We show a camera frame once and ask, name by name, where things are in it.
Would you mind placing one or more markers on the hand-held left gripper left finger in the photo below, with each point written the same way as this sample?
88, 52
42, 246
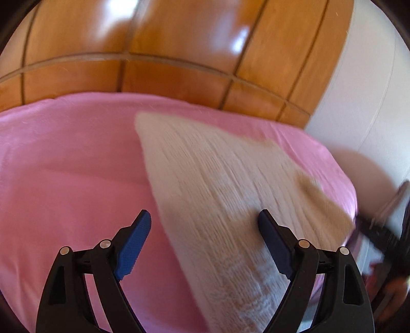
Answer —
134, 244

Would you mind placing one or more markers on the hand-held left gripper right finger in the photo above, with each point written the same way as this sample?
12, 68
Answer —
275, 247

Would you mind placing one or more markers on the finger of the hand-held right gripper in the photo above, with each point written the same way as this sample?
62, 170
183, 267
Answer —
378, 231

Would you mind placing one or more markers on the cream knit sweater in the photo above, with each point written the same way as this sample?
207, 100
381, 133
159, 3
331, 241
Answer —
205, 192

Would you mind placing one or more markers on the pink bed sheet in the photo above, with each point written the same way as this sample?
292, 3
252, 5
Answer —
70, 173

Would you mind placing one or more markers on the wooden panelled headboard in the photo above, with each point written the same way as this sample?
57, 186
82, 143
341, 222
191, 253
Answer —
179, 38

